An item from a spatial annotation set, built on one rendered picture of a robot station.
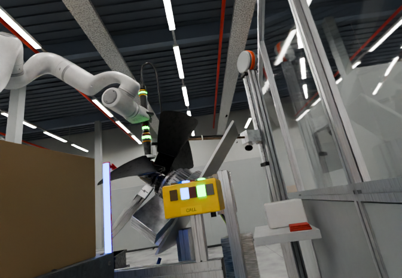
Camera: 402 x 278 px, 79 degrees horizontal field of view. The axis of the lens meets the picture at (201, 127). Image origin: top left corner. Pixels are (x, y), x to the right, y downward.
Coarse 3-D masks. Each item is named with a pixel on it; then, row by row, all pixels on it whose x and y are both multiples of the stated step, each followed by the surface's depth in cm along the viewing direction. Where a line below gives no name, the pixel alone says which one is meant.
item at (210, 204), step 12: (204, 180) 68; (216, 180) 69; (168, 192) 70; (180, 192) 69; (216, 192) 67; (168, 204) 69; (180, 204) 68; (192, 204) 67; (204, 204) 66; (216, 204) 66; (168, 216) 68; (180, 216) 67
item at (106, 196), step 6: (108, 168) 82; (108, 174) 82; (108, 180) 81; (108, 186) 80; (108, 192) 80; (108, 198) 79; (108, 204) 79; (108, 210) 78; (108, 216) 78; (108, 222) 77; (108, 228) 76; (108, 234) 76; (108, 240) 75; (108, 246) 75; (108, 252) 74
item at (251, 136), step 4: (244, 132) 144; (248, 132) 142; (252, 132) 143; (256, 132) 144; (248, 136) 141; (252, 136) 142; (256, 136) 143; (260, 136) 144; (244, 140) 144; (248, 140) 140; (252, 140) 141; (256, 140) 142; (260, 140) 143; (244, 144) 146
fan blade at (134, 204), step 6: (138, 198) 118; (144, 198) 115; (132, 204) 117; (138, 204) 114; (126, 210) 116; (132, 210) 113; (120, 216) 116; (126, 216) 112; (120, 222) 111; (126, 222) 107; (114, 228) 111; (120, 228) 106; (114, 234) 104
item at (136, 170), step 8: (136, 160) 93; (144, 160) 96; (120, 168) 93; (128, 168) 97; (136, 168) 100; (144, 168) 103; (152, 168) 106; (112, 176) 97; (120, 176) 103; (128, 176) 109
